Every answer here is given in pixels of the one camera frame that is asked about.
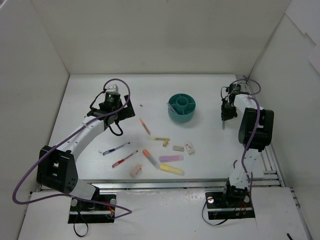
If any orange slim highlighter pen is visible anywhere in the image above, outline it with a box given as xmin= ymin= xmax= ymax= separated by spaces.
xmin=139 ymin=118 xmax=151 ymax=136

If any blue ballpoint pen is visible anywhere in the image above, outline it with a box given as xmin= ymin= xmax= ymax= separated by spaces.
xmin=102 ymin=142 xmax=131 ymax=156

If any orange capped marker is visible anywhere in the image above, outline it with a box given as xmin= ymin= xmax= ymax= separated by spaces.
xmin=142 ymin=149 xmax=160 ymax=170

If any red ballpoint pen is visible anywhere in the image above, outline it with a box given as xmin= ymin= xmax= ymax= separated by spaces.
xmin=111 ymin=150 xmax=139 ymax=169

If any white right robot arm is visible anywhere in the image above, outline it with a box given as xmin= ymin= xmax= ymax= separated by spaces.
xmin=221 ymin=82 xmax=275 ymax=206

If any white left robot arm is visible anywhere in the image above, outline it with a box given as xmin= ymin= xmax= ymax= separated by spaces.
xmin=36 ymin=91 xmax=135 ymax=210

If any teal round desk organizer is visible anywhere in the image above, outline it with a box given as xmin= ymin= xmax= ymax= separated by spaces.
xmin=168 ymin=93 xmax=196 ymax=124

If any white red printed eraser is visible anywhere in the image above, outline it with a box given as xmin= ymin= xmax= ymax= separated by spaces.
xmin=185 ymin=142 xmax=195 ymax=155

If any grey white eraser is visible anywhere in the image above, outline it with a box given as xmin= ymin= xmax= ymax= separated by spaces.
xmin=172 ymin=145 xmax=185 ymax=152

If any small tan eraser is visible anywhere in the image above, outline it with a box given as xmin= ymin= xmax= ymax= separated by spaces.
xmin=163 ymin=139 xmax=169 ymax=147

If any pink eraser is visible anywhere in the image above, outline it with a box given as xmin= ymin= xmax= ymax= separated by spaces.
xmin=130 ymin=164 xmax=142 ymax=178

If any pink highlighter block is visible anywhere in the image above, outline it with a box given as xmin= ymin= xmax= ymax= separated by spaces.
xmin=159 ymin=155 xmax=184 ymax=163

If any yellow highlighter block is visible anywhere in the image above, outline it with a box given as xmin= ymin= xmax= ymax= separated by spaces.
xmin=159 ymin=164 xmax=185 ymax=176

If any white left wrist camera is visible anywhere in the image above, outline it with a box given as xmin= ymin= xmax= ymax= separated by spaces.
xmin=106 ymin=84 xmax=119 ymax=93

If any aluminium rail frame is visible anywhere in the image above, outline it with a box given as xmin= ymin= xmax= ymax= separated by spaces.
xmin=37 ymin=73 xmax=286 ymax=193

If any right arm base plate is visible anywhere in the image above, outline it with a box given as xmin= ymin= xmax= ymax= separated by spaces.
xmin=203 ymin=191 xmax=256 ymax=221

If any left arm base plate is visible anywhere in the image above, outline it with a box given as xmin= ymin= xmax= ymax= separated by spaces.
xmin=68 ymin=198 xmax=115 ymax=224

